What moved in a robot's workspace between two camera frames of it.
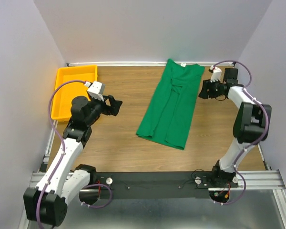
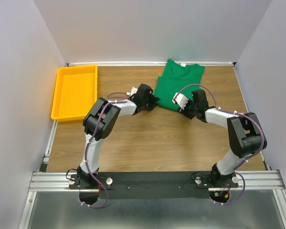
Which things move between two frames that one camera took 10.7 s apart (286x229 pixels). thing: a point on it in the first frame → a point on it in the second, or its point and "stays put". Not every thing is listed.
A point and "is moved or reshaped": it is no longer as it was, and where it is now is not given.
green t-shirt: [168, 117] is moved or reshaped
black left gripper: [115, 105] → [152, 99]
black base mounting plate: [160, 184] stays put
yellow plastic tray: [63, 97] stays put
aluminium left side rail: [46, 157] stays put
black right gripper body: [216, 89] → [189, 110]
